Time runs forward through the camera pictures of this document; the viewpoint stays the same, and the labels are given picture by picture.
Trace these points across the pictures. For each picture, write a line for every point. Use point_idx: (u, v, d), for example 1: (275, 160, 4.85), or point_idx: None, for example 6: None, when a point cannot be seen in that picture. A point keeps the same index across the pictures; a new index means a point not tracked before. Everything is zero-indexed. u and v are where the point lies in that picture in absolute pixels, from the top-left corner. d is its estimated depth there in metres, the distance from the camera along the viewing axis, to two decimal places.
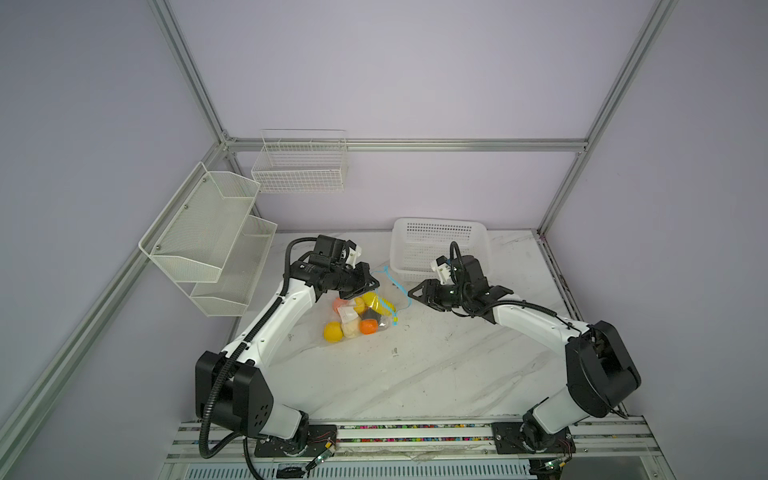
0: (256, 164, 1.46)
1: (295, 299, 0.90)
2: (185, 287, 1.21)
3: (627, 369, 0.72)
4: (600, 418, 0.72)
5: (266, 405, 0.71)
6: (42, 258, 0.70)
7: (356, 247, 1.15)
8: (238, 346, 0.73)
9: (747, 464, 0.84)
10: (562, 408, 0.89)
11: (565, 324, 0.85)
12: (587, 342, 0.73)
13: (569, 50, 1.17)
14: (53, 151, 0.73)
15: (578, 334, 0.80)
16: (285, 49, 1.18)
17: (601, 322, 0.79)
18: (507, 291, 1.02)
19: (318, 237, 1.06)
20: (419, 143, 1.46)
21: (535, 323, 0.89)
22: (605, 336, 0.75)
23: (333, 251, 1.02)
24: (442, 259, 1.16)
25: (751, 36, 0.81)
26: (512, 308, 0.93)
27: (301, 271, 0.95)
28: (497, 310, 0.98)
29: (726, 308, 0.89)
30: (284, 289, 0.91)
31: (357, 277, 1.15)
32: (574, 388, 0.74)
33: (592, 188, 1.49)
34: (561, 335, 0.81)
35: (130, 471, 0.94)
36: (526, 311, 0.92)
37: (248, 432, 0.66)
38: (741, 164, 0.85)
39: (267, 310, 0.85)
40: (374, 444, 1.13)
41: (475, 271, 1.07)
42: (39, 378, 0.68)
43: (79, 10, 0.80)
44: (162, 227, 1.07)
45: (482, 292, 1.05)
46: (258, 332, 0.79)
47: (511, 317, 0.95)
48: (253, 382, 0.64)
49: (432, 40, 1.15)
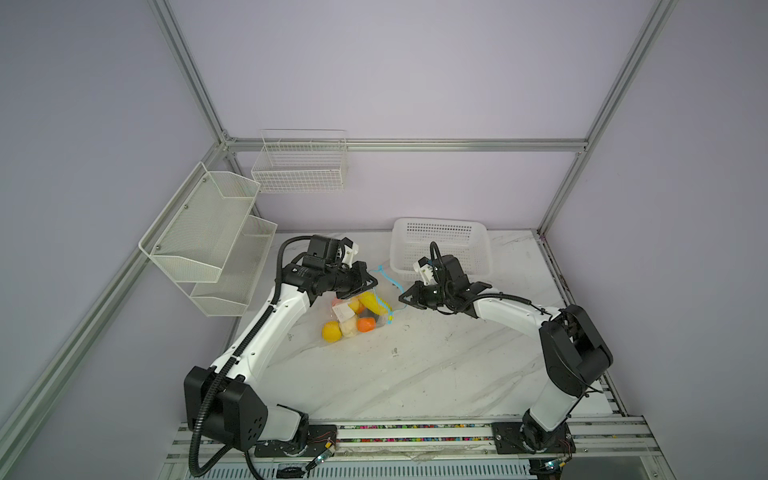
0: (256, 164, 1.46)
1: (287, 306, 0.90)
2: (185, 287, 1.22)
3: (599, 348, 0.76)
4: (579, 396, 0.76)
5: (259, 417, 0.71)
6: (41, 258, 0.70)
7: (352, 245, 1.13)
8: (228, 361, 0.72)
9: (747, 464, 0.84)
10: (553, 401, 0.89)
11: (539, 309, 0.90)
12: (560, 326, 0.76)
13: (569, 50, 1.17)
14: (53, 152, 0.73)
15: (552, 318, 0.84)
16: (285, 49, 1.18)
17: (571, 306, 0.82)
18: (486, 285, 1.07)
19: (312, 237, 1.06)
20: (420, 143, 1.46)
21: (511, 313, 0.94)
22: (575, 318, 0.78)
23: (327, 252, 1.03)
24: (423, 259, 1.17)
25: (752, 36, 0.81)
26: (491, 300, 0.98)
27: (294, 276, 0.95)
28: (477, 304, 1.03)
29: (725, 307, 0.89)
30: (275, 297, 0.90)
31: (353, 276, 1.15)
32: (551, 370, 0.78)
33: (592, 188, 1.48)
34: (536, 321, 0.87)
35: (130, 471, 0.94)
36: (504, 303, 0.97)
37: (241, 446, 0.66)
38: (742, 164, 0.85)
39: (258, 319, 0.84)
40: (374, 444, 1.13)
41: (455, 269, 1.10)
42: (38, 379, 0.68)
43: (79, 11, 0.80)
44: (162, 227, 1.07)
45: (462, 288, 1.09)
46: (248, 345, 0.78)
47: (491, 309, 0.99)
48: (244, 398, 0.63)
49: (432, 40, 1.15)
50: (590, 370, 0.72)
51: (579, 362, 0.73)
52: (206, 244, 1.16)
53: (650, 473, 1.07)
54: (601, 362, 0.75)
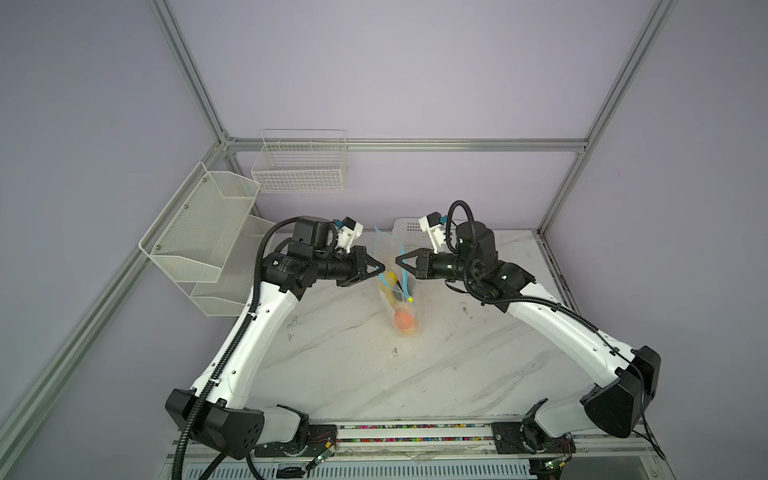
0: (256, 164, 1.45)
1: (268, 312, 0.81)
2: (186, 287, 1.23)
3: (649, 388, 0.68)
4: (618, 437, 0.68)
5: (255, 425, 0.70)
6: (40, 257, 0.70)
7: (354, 227, 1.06)
8: (206, 385, 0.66)
9: (748, 464, 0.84)
10: (567, 416, 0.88)
11: (608, 347, 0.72)
12: (638, 384, 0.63)
13: (569, 49, 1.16)
14: (53, 151, 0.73)
15: (626, 366, 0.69)
16: (285, 49, 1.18)
17: (644, 348, 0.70)
18: (529, 279, 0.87)
19: (297, 221, 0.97)
20: (419, 143, 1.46)
21: (570, 338, 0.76)
22: (649, 364, 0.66)
23: (314, 238, 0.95)
24: (434, 217, 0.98)
25: (752, 36, 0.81)
26: (542, 310, 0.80)
27: (276, 270, 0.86)
28: (514, 302, 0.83)
29: (724, 308, 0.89)
30: (253, 303, 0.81)
31: (350, 263, 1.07)
32: (594, 408, 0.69)
33: (593, 187, 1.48)
34: (606, 363, 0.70)
35: (130, 471, 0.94)
36: (558, 318, 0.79)
37: (236, 455, 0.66)
38: (742, 163, 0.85)
39: (236, 333, 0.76)
40: (374, 444, 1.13)
41: (487, 246, 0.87)
42: (38, 380, 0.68)
43: (78, 11, 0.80)
44: (160, 228, 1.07)
45: (493, 273, 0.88)
46: (228, 363, 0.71)
47: (537, 317, 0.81)
48: (227, 422, 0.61)
49: (431, 39, 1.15)
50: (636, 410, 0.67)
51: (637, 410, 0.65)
52: (205, 244, 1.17)
53: (650, 473, 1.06)
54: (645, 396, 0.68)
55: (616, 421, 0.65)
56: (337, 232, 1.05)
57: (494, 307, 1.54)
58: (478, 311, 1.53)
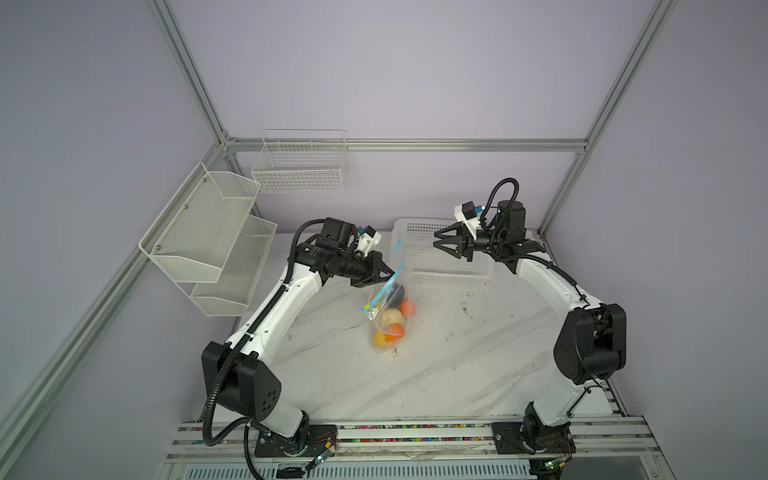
0: (256, 164, 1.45)
1: (300, 285, 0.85)
2: (185, 287, 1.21)
3: (617, 351, 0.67)
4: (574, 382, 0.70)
5: (274, 391, 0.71)
6: (40, 257, 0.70)
7: (373, 234, 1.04)
8: (242, 337, 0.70)
9: (749, 464, 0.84)
10: (555, 392, 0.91)
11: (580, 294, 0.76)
12: (588, 314, 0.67)
13: (569, 49, 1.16)
14: (53, 153, 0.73)
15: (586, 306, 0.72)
16: (284, 49, 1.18)
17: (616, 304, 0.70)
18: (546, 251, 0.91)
19: (326, 219, 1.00)
20: (419, 143, 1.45)
21: (550, 288, 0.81)
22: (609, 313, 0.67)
23: (341, 234, 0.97)
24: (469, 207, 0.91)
25: (751, 36, 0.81)
26: (536, 265, 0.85)
27: (306, 255, 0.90)
28: (522, 262, 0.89)
29: (725, 308, 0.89)
30: (288, 276, 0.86)
31: (366, 265, 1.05)
32: (557, 349, 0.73)
33: (592, 188, 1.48)
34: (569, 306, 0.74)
35: (130, 472, 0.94)
36: (547, 273, 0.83)
37: (256, 417, 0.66)
38: (740, 163, 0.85)
39: (270, 299, 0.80)
40: (374, 444, 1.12)
41: (517, 220, 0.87)
42: (38, 378, 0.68)
43: (78, 12, 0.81)
44: (162, 227, 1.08)
45: (514, 241, 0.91)
46: (261, 323, 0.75)
47: (532, 274, 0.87)
48: (257, 374, 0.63)
49: (432, 39, 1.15)
50: (595, 362, 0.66)
51: (590, 352, 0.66)
52: (207, 243, 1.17)
53: (650, 473, 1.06)
54: (612, 362, 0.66)
55: (569, 354, 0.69)
56: (358, 237, 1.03)
57: (493, 307, 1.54)
58: (477, 311, 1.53)
